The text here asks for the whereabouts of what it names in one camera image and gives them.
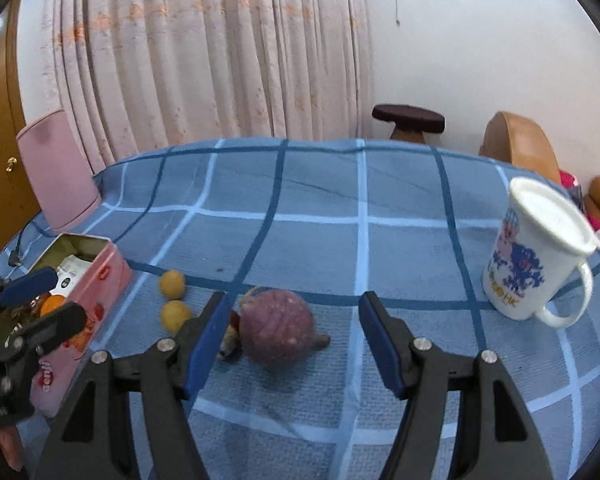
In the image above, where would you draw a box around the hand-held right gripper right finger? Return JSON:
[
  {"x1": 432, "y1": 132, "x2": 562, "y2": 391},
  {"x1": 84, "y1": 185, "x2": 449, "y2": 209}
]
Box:
[{"x1": 358, "y1": 291, "x2": 556, "y2": 480}]

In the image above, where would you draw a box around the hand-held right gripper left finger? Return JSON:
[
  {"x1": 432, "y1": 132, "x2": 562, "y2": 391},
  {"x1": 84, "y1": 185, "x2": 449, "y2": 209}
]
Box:
[{"x1": 34, "y1": 291, "x2": 232, "y2": 480}]

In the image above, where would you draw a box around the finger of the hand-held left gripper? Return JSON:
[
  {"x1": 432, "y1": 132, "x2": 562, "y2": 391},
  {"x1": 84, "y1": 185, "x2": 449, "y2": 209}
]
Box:
[
  {"x1": 0, "y1": 267, "x2": 59, "y2": 311},
  {"x1": 2, "y1": 301, "x2": 88, "y2": 362}
]

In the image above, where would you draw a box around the orange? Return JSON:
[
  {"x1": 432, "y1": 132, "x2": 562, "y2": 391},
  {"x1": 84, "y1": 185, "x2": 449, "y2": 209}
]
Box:
[{"x1": 39, "y1": 295, "x2": 68, "y2": 318}]

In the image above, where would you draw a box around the pink tin box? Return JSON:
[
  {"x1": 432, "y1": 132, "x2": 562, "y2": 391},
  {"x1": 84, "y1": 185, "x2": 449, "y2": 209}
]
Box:
[{"x1": 0, "y1": 232, "x2": 133, "y2": 418}]

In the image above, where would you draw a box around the purple passion fruit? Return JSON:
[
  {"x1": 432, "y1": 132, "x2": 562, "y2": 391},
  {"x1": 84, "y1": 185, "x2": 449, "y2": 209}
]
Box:
[{"x1": 238, "y1": 287, "x2": 331, "y2": 365}]

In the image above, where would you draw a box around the person's left hand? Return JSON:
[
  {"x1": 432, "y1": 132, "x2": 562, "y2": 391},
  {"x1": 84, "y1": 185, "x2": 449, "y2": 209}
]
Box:
[{"x1": 0, "y1": 424, "x2": 25, "y2": 472}]

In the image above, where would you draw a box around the brown fruit with pale band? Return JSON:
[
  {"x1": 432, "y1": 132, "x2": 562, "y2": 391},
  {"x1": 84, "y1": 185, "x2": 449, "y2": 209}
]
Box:
[{"x1": 217, "y1": 310, "x2": 243, "y2": 361}]

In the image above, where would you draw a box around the small yellow round fruit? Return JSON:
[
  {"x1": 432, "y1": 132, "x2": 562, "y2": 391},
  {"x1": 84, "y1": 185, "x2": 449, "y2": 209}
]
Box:
[
  {"x1": 159, "y1": 270, "x2": 186, "y2": 297},
  {"x1": 160, "y1": 300, "x2": 193, "y2": 333}
]

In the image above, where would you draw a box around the printed paper sheet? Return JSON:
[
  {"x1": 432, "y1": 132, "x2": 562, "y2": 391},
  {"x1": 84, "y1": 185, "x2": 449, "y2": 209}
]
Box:
[{"x1": 50, "y1": 255, "x2": 96, "y2": 296}]

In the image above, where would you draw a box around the pink cylindrical appliance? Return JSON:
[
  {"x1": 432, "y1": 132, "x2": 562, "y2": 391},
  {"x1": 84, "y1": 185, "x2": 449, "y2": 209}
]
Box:
[{"x1": 16, "y1": 109, "x2": 102, "y2": 235}]

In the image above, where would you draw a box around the wooden door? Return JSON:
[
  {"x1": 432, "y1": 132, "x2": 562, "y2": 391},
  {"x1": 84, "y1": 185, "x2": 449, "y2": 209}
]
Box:
[{"x1": 0, "y1": 0, "x2": 42, "y2": 276}]

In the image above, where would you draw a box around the blue plaid tablecloth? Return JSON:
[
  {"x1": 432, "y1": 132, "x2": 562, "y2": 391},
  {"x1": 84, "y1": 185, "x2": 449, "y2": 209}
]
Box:
[{"x1": 0, "y1": 137, "x2": 600, "y2": 480}]

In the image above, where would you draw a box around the white printed mug with lid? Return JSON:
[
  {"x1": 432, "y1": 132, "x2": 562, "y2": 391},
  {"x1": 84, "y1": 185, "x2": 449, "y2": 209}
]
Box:
[{"x1": 481, "y1": 176, "x2": 600, "y2": 329}]

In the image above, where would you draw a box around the dark round stool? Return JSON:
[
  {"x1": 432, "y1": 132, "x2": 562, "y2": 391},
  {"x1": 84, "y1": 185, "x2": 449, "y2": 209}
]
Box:
[{"x1": 371, "y1": 104, "x2": 446, "y2": 145}]

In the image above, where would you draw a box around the brown leather armchair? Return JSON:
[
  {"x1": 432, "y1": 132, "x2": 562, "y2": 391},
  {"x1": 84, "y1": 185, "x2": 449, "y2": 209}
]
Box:
[{"x1": 479, "y1": 111, "x2": 563, "y2": 181}]

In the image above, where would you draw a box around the pink floral curtain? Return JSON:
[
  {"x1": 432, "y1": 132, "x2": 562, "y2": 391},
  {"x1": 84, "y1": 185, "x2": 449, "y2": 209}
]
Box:
[{"x1": 40, "y1": 0, "x2": 376, "y2": 173}]

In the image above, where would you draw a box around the black cable with plug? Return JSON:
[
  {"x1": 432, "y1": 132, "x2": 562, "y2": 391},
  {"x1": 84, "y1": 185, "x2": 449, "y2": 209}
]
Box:
[{"x1": 7, "y1": 217, "x2": 41, "y2": 267}]

